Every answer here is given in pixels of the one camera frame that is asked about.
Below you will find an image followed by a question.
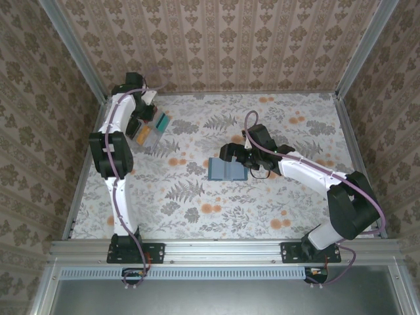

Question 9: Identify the blue-grey cloth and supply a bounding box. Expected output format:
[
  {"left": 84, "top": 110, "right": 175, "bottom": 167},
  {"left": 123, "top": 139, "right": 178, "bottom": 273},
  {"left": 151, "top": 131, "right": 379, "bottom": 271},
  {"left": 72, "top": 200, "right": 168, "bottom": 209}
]
[{"left": 207, "top": 156, "right": 247, "bottom": 182}]

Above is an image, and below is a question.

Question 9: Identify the teal credit card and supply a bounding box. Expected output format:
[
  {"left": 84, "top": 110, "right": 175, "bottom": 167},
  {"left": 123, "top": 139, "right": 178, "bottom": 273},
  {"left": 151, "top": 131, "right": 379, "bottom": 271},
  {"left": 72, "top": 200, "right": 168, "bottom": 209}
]
[{"left": 154, "top": 113, "right": 171, "bottom": 131}]

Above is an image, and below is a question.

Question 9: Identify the black patterned credit card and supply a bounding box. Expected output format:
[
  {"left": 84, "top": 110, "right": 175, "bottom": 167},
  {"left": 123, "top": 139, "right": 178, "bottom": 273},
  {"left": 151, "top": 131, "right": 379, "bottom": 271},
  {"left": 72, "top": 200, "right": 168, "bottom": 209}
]
[{"left": 124, "top": 116, "right": 142, "bottom": 138}]

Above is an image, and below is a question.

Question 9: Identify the orange credit card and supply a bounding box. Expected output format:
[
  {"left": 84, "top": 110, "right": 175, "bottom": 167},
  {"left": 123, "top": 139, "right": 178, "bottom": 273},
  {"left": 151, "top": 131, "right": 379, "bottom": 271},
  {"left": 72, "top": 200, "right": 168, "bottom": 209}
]
[{"left": 136, "top": 127, "right": 153, "bottom": 146}]

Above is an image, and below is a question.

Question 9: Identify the clear plastic organizer tray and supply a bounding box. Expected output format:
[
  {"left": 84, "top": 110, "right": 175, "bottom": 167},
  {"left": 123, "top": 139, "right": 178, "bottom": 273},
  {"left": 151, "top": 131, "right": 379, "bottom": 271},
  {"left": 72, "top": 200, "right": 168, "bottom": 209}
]
[{"left": 131, "top": 110, "right": 173, "bottom": 150}]

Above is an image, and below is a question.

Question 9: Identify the aluminium base beam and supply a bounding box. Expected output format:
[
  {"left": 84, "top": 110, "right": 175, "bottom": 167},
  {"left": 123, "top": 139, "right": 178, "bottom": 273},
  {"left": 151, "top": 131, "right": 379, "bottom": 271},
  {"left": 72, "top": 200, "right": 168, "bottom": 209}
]
[{"left": 49, "top": 238, "right": 405, "bottom": 263}]

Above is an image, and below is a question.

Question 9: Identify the grey metal panel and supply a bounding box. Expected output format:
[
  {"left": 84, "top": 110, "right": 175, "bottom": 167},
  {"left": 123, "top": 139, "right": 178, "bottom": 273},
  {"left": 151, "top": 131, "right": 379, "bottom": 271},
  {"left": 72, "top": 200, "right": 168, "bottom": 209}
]
[{"left": 49, "top": 278, "right": 404, "bottom": 315}]

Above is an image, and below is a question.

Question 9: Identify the thin black right gripper cable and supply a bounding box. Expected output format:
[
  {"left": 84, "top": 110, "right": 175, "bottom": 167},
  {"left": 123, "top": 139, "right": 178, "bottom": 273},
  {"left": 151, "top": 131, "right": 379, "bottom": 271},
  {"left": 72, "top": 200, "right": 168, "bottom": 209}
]
[{"left": 248, "top": 166, "right": 270, "bottom": 180}]

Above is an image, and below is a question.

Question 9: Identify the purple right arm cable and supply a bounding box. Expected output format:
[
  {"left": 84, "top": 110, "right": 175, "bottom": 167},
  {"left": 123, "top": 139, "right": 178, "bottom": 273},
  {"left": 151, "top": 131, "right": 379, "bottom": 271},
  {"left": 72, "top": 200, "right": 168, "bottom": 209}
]
[{"left": 244, "top": 110, "right": 387, "bottom": 291}]

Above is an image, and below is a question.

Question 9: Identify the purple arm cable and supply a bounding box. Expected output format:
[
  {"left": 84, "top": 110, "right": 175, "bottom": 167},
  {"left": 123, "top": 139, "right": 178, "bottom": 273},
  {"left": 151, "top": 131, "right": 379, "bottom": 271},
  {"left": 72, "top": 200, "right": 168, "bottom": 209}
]
[
  {"left": 244, "top": 110, "right": 387, "bottom": 291},
  {"left": 104, "top": 67, "right": 173, "bottom": 291}
]

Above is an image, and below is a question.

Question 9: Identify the aluminium rear rail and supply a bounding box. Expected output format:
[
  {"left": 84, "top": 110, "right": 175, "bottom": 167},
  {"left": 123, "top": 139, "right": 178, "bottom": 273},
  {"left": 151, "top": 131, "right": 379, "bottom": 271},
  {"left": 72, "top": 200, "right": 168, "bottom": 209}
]
[{"left": 154, "top": 90, "right": 339, "bottom": 98}]

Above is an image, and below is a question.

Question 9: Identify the aluminium side rail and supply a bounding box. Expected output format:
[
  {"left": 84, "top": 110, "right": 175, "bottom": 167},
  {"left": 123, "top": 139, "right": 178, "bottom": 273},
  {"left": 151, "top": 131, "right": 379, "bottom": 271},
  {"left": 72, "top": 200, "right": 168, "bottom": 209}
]
[
  {"left": 61, "top": 94, "right": 109, "bottom": 241},
  {"left": 334, "top": 94, "right": 388, "bottom": 240}
]

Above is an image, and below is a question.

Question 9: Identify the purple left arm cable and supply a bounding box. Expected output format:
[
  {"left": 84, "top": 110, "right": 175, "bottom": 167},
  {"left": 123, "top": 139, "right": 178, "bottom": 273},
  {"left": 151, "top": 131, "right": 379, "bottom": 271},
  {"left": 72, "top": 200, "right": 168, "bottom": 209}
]
[{"left": 104, "top": 67, "right": 173, "bottom": 291}]

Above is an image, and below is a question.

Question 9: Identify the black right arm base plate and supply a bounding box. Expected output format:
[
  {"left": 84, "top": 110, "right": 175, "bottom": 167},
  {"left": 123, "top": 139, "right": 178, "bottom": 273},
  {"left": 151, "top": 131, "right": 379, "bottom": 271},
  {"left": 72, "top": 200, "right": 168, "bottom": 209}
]
[{"left": 280, "top": 241, "right": 342, "bottom": 264}]

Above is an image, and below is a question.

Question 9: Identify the grey slotted cable duct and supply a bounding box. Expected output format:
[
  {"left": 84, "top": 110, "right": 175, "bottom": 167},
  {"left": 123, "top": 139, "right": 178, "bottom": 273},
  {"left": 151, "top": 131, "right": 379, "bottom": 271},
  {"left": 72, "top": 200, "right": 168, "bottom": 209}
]
[{"left": 60, "top": 266, "right": 329, "bottom": 281}]

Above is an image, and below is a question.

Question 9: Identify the black connector box with wires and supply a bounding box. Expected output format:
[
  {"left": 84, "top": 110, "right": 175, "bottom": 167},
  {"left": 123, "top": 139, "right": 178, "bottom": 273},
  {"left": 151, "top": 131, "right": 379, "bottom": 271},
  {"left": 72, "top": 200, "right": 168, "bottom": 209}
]
[
  {"left": 303, "top": 266, "right": 329, "bottom": 285},
  {"left": 121, "top": 267, "right": 149, "bottom": 285}
]

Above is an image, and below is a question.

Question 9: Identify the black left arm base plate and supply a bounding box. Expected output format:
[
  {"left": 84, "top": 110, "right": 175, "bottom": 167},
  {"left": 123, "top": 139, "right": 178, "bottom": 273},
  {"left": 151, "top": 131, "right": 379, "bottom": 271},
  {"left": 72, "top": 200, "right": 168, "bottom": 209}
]
[{"left": 106, "top": 241, "right": 165, "bottom": 264}]

